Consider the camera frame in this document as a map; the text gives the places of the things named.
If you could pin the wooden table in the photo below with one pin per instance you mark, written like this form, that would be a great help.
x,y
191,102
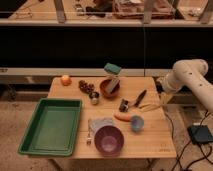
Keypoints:
x,y
153,141

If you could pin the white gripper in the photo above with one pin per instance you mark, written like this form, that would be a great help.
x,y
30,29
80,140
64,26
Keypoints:
x,y
165,86

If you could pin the purple bowl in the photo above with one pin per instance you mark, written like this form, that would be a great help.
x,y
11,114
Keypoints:
x,y
109,141

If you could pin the small metal cup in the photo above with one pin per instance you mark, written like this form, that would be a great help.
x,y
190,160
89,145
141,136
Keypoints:
x,y
94,98

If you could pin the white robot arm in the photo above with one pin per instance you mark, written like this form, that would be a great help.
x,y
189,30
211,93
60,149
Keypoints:
x,y
190,73

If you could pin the orange carrot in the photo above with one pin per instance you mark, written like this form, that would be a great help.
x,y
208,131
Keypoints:
x,y
124,118

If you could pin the orange fruit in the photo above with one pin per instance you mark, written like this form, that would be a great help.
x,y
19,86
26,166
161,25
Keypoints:
x,y
66,80

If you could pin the dark grape bunch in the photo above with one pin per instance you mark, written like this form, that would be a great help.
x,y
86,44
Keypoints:
x,y
85,87

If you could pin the white cloth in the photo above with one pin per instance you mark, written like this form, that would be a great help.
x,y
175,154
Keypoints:
x,y
96,124

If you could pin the green plastic tray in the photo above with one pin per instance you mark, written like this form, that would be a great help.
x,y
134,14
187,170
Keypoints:
x,y
52,129

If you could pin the blue small bowl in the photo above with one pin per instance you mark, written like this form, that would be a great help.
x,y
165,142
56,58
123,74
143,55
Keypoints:
x,y
137,123

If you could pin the yellow banana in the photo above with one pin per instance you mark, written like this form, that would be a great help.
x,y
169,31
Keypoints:
x,y
164,99

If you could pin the black power box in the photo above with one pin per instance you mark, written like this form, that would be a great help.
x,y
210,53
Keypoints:
x,y
200,134

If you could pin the grey box in bowl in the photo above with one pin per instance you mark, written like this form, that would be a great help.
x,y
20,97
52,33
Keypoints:
x,y
112,84

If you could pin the brown wooden bowl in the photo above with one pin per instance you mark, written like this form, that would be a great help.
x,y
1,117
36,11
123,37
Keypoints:
x,y
114,93

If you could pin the metal fork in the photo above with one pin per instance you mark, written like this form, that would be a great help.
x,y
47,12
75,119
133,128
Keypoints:
x,y
89,139

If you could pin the green sponge block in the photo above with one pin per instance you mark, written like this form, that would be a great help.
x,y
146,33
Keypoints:
x,y
112,68

